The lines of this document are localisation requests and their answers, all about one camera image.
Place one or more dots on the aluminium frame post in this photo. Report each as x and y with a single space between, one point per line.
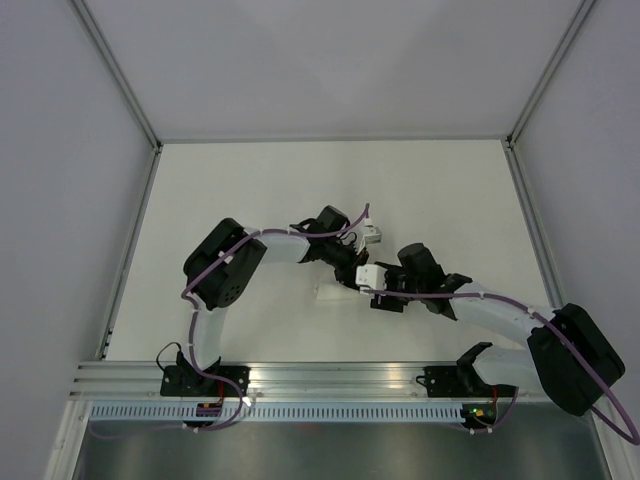
561 49
100 43

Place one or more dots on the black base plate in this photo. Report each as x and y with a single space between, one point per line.
183 381
451 381

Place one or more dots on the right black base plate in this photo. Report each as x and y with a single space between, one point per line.
451 381

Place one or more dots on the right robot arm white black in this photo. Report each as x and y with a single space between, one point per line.
561 352

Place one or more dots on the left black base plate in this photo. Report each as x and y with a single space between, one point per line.
183 381

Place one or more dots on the front aluminium rail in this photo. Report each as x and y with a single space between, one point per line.
268 381

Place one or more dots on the white slotted cable duct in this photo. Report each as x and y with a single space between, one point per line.
300 412

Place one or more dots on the right aluminium frame post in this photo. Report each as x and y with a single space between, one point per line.
561 49

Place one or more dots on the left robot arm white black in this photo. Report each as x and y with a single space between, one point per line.
221 267

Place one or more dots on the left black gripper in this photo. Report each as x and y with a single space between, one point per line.
347 275

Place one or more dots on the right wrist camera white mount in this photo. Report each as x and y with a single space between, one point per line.
370 279

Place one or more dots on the white cloth napkin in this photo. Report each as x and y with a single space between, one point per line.
330 292

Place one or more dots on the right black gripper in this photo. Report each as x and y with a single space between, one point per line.
388 303

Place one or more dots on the back aluminium frame bar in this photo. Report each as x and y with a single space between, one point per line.
333 138

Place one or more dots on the left aluminium frame post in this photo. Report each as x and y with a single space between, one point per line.
100 43

